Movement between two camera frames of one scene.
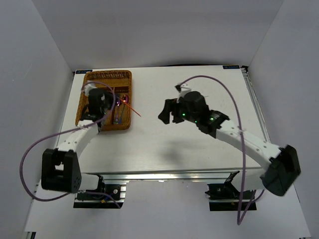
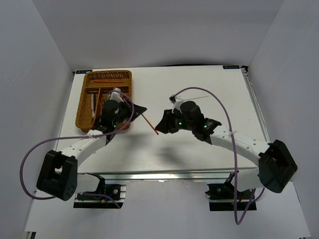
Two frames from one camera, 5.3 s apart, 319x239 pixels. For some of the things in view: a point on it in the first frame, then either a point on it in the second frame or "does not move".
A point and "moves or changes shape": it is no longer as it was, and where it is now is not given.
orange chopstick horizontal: (129, 106) moves or changes shape
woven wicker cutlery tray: (120, 81) does not move
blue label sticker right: (231, 66) does not move
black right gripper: (169, 105) → (166, 125)
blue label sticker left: (83, 71) does not move
